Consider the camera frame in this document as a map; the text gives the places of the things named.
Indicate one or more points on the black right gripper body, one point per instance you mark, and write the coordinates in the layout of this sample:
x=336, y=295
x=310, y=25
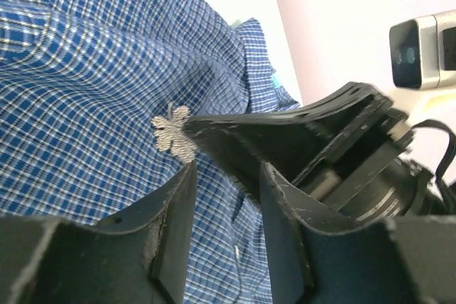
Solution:
x=370, y=181

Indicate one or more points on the blue checked shirt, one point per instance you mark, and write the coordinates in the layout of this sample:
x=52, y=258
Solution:
x=86, y=84

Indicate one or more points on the silver leaf brooch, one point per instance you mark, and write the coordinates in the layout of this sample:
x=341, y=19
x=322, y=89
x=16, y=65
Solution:
x=169, y=133

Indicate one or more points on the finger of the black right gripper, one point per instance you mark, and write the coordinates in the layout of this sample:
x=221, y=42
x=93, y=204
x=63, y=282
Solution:
x=338, y=133

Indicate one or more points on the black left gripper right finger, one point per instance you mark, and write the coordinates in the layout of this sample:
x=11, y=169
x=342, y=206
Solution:
x=316, y=255

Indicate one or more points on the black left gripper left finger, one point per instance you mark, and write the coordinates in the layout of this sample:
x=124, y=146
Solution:
x=137, y=255

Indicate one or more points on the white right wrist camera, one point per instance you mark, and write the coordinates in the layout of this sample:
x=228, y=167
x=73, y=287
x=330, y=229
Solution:
x=422, y=56

